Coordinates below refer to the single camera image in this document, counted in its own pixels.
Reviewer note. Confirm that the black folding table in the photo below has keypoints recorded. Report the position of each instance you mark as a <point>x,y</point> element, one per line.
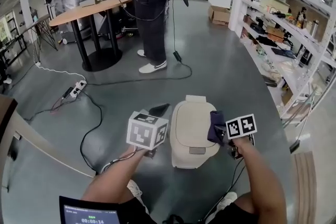
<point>39,31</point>

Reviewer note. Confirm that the person's right forearm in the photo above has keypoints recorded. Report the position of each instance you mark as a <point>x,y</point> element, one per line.
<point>260,178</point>

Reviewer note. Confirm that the floor squeegee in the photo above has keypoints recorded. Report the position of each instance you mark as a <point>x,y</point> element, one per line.
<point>294,147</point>

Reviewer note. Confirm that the cardboard box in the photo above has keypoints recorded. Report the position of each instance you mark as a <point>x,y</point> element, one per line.
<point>219,15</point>

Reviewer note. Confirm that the white power strip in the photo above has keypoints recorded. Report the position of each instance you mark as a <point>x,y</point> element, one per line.
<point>78,89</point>

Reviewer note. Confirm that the person's left forearm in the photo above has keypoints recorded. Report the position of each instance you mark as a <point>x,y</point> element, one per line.
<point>115,175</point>

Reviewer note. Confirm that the flat white box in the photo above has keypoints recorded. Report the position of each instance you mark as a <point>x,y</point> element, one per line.
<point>92,2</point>

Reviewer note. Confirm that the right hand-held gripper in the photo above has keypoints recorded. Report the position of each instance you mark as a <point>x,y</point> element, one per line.
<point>241,126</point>

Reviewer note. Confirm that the beige plastic trash bin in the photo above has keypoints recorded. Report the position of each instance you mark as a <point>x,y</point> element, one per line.
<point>189,123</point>

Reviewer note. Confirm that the black phone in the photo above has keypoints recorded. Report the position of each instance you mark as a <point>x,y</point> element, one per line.
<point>67,92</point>

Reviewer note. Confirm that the dark keyboard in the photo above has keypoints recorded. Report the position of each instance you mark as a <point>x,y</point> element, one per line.
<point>283,53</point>

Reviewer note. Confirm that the dark purple cloth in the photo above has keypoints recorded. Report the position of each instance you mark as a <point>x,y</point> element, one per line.
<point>215,120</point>

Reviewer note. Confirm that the white shelving unit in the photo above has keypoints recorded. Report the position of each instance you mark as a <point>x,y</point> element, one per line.
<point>288,34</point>

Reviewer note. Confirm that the brown box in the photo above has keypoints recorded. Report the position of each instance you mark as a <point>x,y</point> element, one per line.
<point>275,33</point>

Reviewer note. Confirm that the white desk brown top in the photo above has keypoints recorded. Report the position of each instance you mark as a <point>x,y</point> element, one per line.
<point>39,144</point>

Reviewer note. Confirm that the black tablet screen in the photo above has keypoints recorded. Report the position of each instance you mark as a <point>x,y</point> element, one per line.
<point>86,212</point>

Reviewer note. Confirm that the person's right white sneaker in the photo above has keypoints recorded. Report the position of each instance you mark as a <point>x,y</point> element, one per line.
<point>228,199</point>

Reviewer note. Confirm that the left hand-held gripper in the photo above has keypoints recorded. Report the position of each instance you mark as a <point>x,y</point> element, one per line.
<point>139,131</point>

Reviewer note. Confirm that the person's white sneaker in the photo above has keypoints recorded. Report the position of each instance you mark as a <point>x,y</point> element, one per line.
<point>228,199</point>
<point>153,66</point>
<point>135,191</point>
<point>141,53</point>

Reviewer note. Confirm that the round wooden table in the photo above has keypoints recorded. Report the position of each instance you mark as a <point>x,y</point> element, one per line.
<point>89,10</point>

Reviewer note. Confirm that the black power adapter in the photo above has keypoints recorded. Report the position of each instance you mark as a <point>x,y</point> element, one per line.
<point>177,56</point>

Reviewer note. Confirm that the person's left white sneaker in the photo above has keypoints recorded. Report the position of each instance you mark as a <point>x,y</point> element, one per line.
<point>135,191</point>

